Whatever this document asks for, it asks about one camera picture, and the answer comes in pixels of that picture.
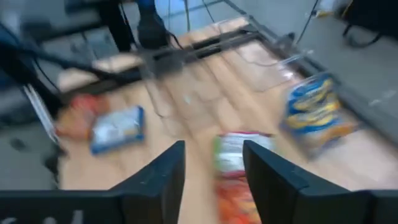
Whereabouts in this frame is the black metal rig frame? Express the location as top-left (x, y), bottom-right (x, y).
top-left (0, 18), bottom-right (312, 125)

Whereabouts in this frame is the black coiled cable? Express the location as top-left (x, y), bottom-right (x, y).
top-left (341, 17), bottom-right (384, 49)

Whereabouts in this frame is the white flat strip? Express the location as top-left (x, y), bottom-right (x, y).
top-left (23, 83), bottom-right (60, 146)

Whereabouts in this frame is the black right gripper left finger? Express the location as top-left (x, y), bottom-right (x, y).
top-left (0, 140), bottom-right (187, 224)

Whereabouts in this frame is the lime chili Maruchan noodle pack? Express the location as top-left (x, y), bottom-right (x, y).
top-left (213, 131), bottom-right (275, 180)

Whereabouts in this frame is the orange Maruchan noodle pack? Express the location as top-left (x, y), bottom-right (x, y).
top-left (55, 94), bottom-right (108, 141)
top-left (216, 175), bottom-right (264, 224)

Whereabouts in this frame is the blue Maruchan noodle pack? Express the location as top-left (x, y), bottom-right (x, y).
top-left (287, 74), bottom-right (335, 103)
top-left (89, 105), bottom-right (146, 156)
top-left (279, 99), bottom-right (358, 147)

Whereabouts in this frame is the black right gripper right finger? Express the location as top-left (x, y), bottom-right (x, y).
top-left (243, 139), bottom-right (398, 224)

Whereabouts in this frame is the long black floor cable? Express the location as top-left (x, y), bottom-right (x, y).
top-left (295, 0), bottom-right (321, 44)

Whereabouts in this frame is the clear plastic bin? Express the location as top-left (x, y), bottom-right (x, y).
top-left (278, 70), bottom-right (363, 160)
top-left (217, 40), bottom-right (315, 93)

